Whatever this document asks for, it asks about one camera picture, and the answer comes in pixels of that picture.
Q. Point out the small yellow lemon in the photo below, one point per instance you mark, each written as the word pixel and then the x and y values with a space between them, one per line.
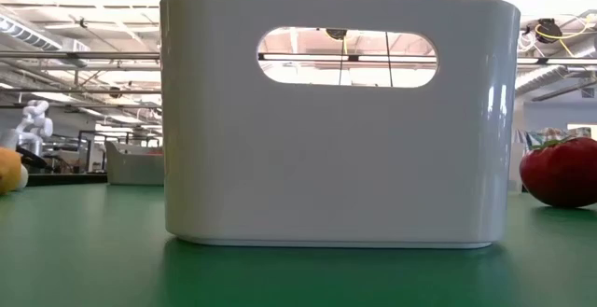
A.
pixel 8 171

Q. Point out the colourful patterned cloth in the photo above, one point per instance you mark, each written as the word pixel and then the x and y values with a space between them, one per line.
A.
pixel 550 134

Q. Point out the long ceiling light bar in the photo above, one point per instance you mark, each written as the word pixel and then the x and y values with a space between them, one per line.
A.
pixel 303 58

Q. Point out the large white plastic basket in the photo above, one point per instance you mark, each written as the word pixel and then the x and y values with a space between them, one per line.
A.
pixel 326 157

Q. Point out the white upright panel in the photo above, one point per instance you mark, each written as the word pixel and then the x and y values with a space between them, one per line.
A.
pixel 515 167

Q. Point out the white garlic bulb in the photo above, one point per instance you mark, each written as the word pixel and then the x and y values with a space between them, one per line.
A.
pixel 24 178

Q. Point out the red tomato green stem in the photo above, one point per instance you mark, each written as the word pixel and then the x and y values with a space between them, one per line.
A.
pixel 564 176

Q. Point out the silver ventilation duct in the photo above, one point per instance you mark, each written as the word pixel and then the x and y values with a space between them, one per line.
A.
pixel 23 32
pixel 536 79

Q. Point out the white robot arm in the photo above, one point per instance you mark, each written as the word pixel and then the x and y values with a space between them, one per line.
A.
pixel 35 125

